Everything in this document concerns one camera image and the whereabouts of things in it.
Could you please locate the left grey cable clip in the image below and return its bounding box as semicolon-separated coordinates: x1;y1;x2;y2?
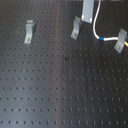
24;20;35;44

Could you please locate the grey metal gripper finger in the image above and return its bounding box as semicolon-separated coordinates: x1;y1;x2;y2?
81;0;94;23

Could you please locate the grey cable clip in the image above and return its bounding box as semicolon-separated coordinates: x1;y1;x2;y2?
71;17;82;39
114;29;127;53
24;20;35;44

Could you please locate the white cable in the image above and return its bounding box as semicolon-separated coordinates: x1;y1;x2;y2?
92;0;120;42

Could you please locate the middle grey cable clip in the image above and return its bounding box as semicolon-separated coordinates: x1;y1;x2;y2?
71;17;82;39

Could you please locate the right grey cable clip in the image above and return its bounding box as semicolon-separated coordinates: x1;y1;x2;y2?
114;29;127;53

